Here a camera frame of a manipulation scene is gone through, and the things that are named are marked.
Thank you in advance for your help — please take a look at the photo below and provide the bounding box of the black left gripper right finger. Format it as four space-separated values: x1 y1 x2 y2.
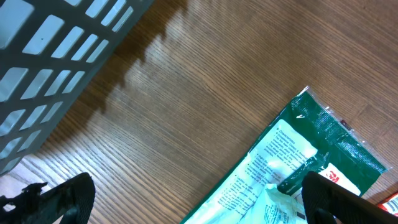
302 171 397 224

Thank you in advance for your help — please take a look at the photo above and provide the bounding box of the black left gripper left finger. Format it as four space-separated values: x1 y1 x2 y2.
1 172 96 224

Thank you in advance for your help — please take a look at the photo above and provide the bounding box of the red stick packet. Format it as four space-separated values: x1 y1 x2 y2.
377 192 398 217

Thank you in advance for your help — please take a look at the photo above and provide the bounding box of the green 3M sponge package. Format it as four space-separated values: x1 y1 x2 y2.
183 87 387 223

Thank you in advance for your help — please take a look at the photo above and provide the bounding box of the grey plastic mesh basket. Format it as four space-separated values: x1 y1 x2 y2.
1 0 151 174

